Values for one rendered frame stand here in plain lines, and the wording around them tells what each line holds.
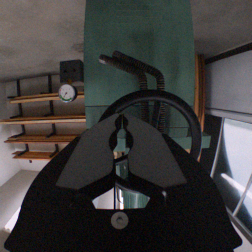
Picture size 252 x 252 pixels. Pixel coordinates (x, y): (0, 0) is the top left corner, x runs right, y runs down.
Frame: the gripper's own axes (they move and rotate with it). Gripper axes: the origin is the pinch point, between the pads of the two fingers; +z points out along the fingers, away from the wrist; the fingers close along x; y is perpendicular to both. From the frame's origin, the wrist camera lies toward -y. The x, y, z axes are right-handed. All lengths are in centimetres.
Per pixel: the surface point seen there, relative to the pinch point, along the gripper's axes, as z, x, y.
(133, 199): 20, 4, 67
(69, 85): 28.0, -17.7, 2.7
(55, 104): 252, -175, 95
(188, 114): 13.0, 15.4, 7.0
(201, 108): 137, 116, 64
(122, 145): 25.5, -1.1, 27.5
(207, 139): 25, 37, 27
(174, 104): 14.0, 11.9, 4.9
